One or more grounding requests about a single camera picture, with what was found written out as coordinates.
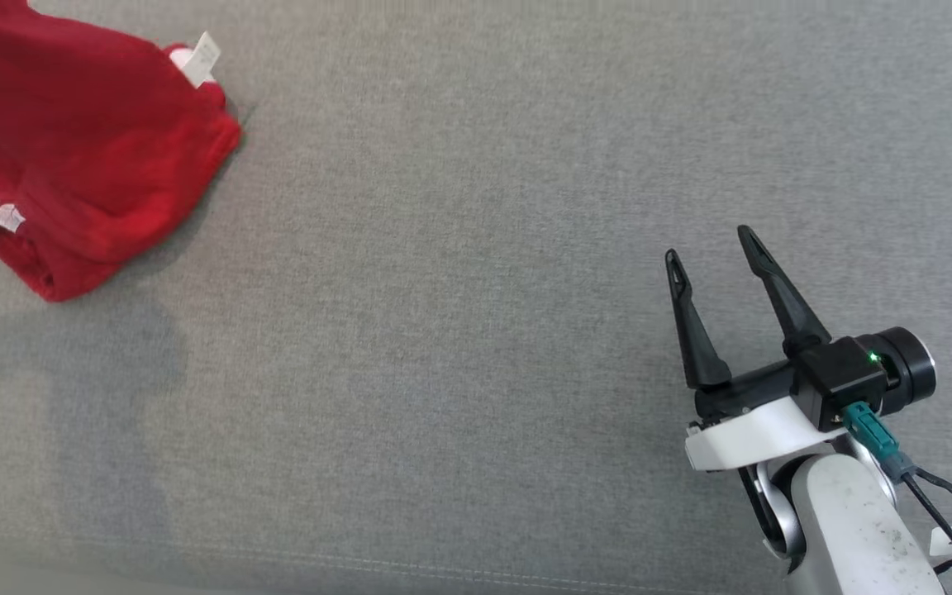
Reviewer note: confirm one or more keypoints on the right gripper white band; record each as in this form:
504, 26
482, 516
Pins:
753, 434

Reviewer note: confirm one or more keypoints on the grey fabric sofa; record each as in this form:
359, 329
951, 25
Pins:
443, 330

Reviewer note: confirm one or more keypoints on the red jersey with white trim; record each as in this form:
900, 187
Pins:
71, 124

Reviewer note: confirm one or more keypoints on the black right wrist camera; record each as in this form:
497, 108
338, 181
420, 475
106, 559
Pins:
840, 376

